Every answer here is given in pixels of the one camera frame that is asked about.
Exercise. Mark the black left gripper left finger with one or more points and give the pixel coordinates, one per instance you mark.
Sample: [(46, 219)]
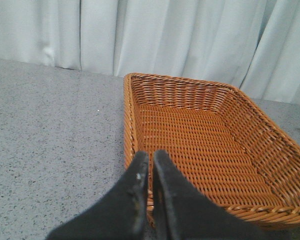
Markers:
[(121, 214)]

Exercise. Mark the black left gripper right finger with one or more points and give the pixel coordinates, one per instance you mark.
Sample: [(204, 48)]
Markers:
[(181, 212)]

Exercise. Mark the white pleated curtain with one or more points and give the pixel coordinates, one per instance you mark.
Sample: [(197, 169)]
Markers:
[(251, 44)]

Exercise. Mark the brown wicker basket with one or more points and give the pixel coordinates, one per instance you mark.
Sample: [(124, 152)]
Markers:
[(221, 141)]

